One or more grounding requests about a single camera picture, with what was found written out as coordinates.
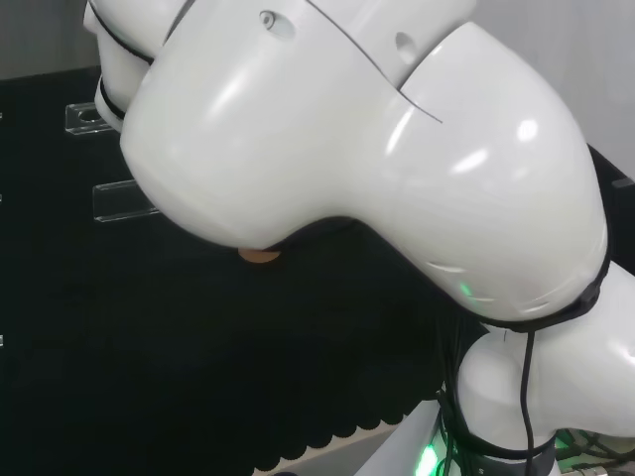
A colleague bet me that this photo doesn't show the clear acrylic funnel stand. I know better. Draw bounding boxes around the clear acrylic funnel stand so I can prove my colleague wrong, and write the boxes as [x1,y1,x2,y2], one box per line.
[63,101,163,225]

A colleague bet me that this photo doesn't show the black bench cloth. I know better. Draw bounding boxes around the black bench cloth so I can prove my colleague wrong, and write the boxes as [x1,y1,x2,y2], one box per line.
[0,62,635,476]

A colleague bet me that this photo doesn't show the cork ring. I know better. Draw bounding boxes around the cork ring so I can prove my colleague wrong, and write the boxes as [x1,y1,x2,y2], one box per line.
[237,246,282,265]

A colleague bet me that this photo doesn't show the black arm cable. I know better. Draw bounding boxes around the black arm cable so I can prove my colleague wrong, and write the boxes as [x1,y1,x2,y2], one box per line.
[483,247,612,470]

